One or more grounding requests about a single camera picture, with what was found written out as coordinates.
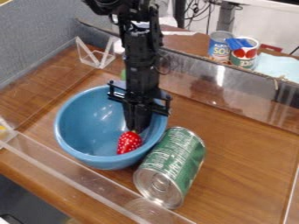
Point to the blue plastic bowl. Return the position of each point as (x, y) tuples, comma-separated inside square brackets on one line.
[(88, 125)]

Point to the clear acrylic barrier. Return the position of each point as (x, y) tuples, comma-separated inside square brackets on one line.
[(89, 197), (251, 94)]

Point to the clear acrylic front barrier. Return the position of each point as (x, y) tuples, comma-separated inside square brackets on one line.
[(89, 197)]

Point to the blue plastic piece on can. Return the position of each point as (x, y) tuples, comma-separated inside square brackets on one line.
[(236, 43)]

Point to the red and white tomato can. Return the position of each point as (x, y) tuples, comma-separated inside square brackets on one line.
[(244, 56)]

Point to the green labelled tin can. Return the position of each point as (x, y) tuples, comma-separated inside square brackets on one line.
[(168, 170)]

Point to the clear acrylic triangle bracket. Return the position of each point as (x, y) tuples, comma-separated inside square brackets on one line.
[(94, 58)]

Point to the grey metal pole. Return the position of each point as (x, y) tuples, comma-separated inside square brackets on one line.
[(225, 16)]

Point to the red toy strawberry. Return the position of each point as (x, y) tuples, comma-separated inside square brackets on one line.
[(128, 142)]

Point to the blue soup can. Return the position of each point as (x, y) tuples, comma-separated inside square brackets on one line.
[(219, 48)]

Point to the light blue cloth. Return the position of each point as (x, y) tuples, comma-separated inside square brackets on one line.
[(277, 66)]

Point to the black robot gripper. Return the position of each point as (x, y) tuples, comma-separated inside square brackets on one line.
[(139, 30)]

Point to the clear acrylic back barrier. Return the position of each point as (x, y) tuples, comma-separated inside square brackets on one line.
[(251, 94)]

